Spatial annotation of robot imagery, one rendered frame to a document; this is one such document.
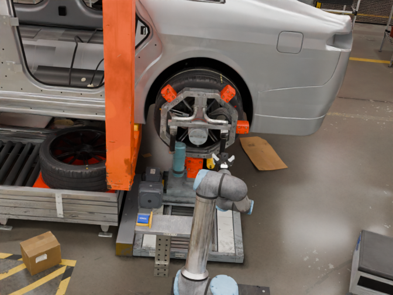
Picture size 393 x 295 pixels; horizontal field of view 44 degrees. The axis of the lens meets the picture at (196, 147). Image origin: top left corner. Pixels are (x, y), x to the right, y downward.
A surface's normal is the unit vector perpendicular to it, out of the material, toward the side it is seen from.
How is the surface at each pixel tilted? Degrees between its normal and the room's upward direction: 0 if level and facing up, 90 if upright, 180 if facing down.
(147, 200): 90
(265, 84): 90
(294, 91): 90
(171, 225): 0
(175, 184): 0
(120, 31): 90
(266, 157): 1
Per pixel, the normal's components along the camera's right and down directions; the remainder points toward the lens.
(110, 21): -0.02, 0.55
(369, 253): 0.08, -0.83
